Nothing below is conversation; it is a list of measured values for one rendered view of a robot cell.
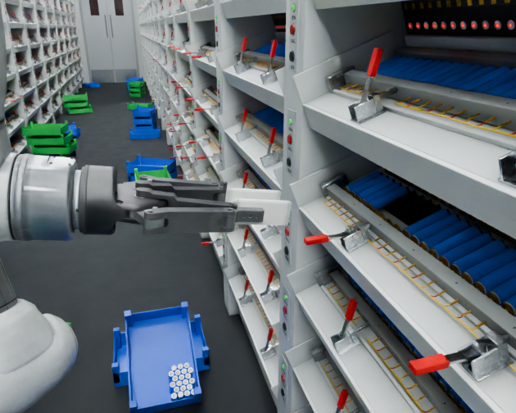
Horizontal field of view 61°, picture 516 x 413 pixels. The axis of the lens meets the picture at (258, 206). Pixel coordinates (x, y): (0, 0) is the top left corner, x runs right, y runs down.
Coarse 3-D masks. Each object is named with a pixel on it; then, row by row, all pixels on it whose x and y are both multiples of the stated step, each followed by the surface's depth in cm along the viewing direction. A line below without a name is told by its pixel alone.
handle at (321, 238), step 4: (348, 228) 64; (348, 232) 65; (312, 236) 64; (316, 236) 64; (320, 236) 64; (324, 236) 64; (328, 236) 65; (332, 236) 64; (336, 236) 64; (340, 236) 64; (344, 236) 65; (304, 240) 64; (308, 240) 63; (312, 240) 63; (316, 240) 63; (320, 240) 64; (324, 240) 64; (328, 240) 64; (308, 244) 63
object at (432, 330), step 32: (352, 160) 81; (320, 192) 82; (416, 192) 72; (320, 224) 74; (352, 224) 71; (352, 256) 64; (384, 256) 61; (384, 288) 56; (416, 288) 54; (416, 320) 50; (448, 320) 48; (448, 352) 45; (480, 384) 41; (512, 384) 40
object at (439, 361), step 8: (456, 352) 41; (464, 352) 41; (472, 352) 41; (480, 352) 41; (416, 360) 40; (424, 360) 40; (432, 360) 40; (440, 360) 40; (448, 360) 40; (456, 360) 40; (464, 360) 41; (416, 368) 39; (424, 368) 39; (432, 368) 40; (440, 368) 40
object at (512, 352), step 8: (384, 248) 62; (400, 256) 59; (408, 264) 57; (416, 272) 55; (424, 280) 54; (432, 288) 52; (440, 288) 52; (440, 296) 51; (448, 296) 50; (456, 304) 49; (464, 312) 47; (472, 320) 46; (480, 328) 45; (488, 328) 45; (512, 352) 42
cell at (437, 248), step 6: (468, 228) 57; (474, 228) 56; (456, 234) 57; (462, 234) 56; (468, 234) 56; (474, 234) 56; (450, 240) 56; (456, 240) 56; (462, 240) 56; (468, 240) 56; (438, 246) 56; (444, 246) 56; (450, 246) 56; (456, 246) 56; (438, 252) 55; (444, 252) 55; (438, 258) 56
